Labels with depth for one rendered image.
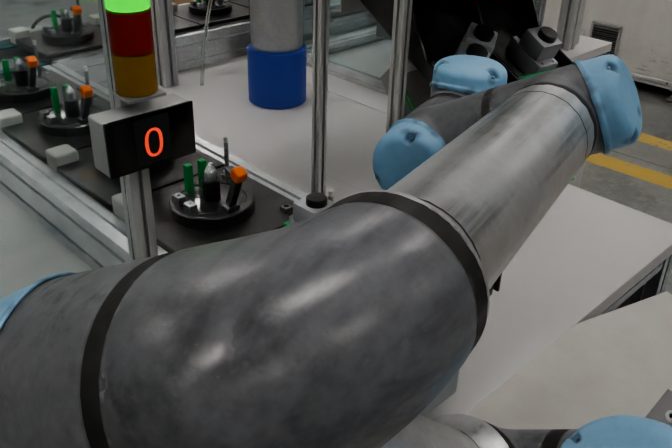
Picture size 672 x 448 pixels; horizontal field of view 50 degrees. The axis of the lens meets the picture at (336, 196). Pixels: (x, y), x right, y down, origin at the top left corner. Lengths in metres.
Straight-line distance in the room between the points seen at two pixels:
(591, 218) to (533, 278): 0.27
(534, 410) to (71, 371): 0.81
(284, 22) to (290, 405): 1.65
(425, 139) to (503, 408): 0.52
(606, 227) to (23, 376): 1.29
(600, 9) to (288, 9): 3.44
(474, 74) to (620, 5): 4.33
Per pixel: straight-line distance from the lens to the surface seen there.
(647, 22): 4.98
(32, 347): 0.35
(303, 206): 1.00
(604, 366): 1.16
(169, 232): 1.18
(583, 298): 1.29
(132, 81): 0.89
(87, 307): 0.32
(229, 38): 2.33
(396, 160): 0.63
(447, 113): 0.64
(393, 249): 0.29
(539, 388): 1.09
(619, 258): 1.42
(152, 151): 0.92
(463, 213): 0.36
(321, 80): 1.23
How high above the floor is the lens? 1.57
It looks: 28 degrees down
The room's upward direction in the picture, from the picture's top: 2 degrees clockwise
